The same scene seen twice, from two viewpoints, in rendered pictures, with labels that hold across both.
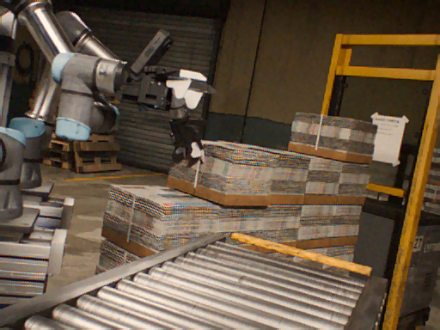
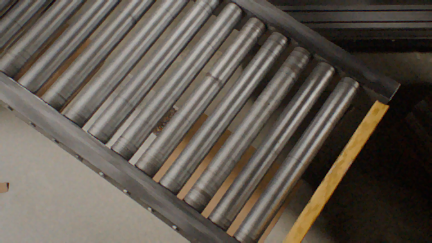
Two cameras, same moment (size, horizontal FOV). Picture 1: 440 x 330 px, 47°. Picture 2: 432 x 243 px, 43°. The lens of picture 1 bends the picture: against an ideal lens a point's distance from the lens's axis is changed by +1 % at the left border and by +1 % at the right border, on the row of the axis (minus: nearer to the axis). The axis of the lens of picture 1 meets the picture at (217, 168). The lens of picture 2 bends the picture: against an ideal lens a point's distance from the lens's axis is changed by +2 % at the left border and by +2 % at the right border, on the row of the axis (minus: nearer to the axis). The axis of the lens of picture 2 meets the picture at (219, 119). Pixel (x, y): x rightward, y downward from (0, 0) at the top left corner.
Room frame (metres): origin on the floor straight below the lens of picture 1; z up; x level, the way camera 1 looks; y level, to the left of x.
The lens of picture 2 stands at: (1.30, -0.58, 1.92)
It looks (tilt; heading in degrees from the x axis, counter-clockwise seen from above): 71 degrees down; 98
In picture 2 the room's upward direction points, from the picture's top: 6 degrees clockwise
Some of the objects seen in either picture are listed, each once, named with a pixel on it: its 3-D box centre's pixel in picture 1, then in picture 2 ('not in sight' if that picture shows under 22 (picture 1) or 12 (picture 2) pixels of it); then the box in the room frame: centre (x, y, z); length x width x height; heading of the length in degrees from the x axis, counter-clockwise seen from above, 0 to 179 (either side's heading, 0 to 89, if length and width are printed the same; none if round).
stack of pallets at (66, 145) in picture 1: (73, 126); not in sight; (8.68, 2.54, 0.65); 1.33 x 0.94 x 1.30; 162
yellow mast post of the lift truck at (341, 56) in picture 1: (320, 167); not in sight; (3.42, -0.68, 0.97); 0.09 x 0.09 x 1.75; 46
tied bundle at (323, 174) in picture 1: (294, 175); not in sight; (2.67, -0.40, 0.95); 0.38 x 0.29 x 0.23; 46
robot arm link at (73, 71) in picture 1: (80, 72); not in sight; (1.16, 0.34, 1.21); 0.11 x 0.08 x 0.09; 79
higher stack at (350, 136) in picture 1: (314, 229); not in sight; (2.88, -0.61, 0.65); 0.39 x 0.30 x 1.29; 46
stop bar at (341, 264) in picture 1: (297, 253); (331, 182); (1.51, -0.28, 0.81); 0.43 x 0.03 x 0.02; 68
